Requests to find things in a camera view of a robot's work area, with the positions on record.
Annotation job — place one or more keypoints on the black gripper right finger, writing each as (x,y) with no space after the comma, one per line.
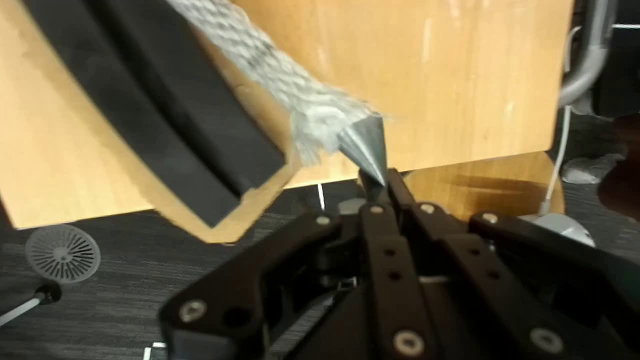
(521,287)

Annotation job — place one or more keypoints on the black curved foam track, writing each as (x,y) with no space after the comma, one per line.
(153,101)

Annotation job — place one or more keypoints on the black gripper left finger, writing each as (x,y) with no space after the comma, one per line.
(267,280)

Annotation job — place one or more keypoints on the wooden tray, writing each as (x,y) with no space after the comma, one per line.
(433,81)

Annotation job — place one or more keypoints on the grey round perforated disc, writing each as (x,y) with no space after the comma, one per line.
(63,253)

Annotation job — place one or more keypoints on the grey chair base black casters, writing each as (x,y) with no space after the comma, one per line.
(48,293)

